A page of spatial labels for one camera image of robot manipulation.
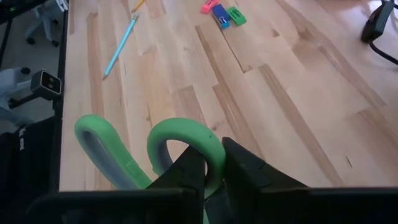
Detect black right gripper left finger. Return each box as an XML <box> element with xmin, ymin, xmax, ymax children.
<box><xmin>146</xmin><ymin>145</ymin><xmax>208</xmax><ymax>200</ymax></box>

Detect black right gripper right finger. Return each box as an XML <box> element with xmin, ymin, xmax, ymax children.
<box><xmin>221</xmin><ymin>136</ymin><xmax>308</xmax><ymax>224</ymax></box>

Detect green-handled scissors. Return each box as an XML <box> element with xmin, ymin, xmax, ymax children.
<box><xmin>73</xmin><ymin>114</ymin><xmax>227</xmax><ymax>200</ymax></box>

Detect teal pencil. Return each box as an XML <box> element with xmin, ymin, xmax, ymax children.
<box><xmin>102</xmin><ymin>14</ymin><xmax>140</xmax><ymax>80</ymax></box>

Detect green clip box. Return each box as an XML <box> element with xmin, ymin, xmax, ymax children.
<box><xmin>226</xmin><ymin>6</ymin><xmax>248</xmax><ymax>27</ymax></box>

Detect pink clip box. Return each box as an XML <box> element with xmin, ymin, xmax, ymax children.
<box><xmin>200</xmin><ymin>0</ymin><xmax>221</xmax><ymax>15</ymax></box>

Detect yellow pencil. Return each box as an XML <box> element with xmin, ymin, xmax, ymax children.
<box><xmin>130</xmin><ymin>0</ymin><xmax>146</xmax><ymax>13</ymax></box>

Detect grey office chair base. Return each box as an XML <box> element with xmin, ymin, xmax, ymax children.
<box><xmin>0</xmin><ymin>67</ymin><xmax>32</xmax><ymax>125</ymax></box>
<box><xmin>24</xmin><ymin>6</ymin><xmax>60</xmax><ymax>47</ymax></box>

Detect small blue block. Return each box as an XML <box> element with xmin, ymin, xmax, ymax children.
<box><xmin>217</xmin><ymin>17</ymin><xmax>231</xmax><ymax>30</ymax></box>

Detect black fabric seat back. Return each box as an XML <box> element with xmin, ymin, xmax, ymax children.
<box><xmin>0</xmin><ymin>118</ymin><xmax>60</xmax><ymax>224</ymax></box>

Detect black equipment with green light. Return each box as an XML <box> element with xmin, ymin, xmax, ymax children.
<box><xmin>0</xmin><ymin>0</ymin><xmax>68</xmax><ymax>24</ymax></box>

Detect small black stereo camera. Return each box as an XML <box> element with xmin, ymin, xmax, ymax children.
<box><xmin>7</xmin><ymin>70</ymin><xmax>62</xmax><ymax>110</ymax></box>

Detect black lamp cord with switch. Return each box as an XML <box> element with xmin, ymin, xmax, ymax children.
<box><xmin>360</xmin><ymin>0</ymin><xmax>398</xmax><ymax>66</ymax></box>

